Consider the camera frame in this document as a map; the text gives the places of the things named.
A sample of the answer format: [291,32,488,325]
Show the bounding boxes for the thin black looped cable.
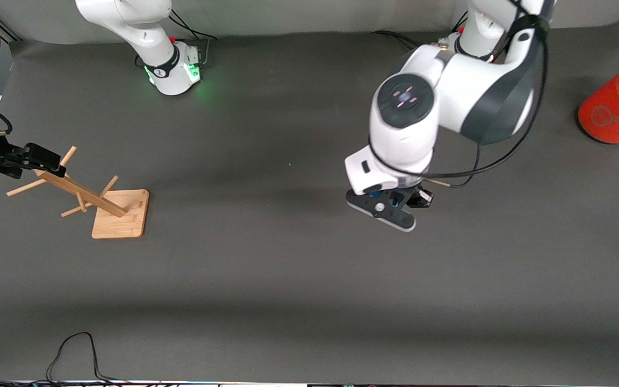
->
[45,332,133,385]

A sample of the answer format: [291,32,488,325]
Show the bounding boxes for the black arm base cables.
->
[371,30,442,50]
[168,8,219,68]

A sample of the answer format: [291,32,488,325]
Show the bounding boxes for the black left arm wrist cable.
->
[369,0,552,189]

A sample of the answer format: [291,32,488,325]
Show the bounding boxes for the orange can with grey lid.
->
[577,55,619,145]

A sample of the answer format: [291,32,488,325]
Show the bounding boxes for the dark grey table mat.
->
[0,20,619,384]

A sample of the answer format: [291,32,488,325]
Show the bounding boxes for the wooden mug tree stand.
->
[6,145,150,240]

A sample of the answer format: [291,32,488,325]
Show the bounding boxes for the black left arm base cables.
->
[371,30,442,50]

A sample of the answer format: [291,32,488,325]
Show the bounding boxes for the black right arm base cables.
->
[168,8,219,68]

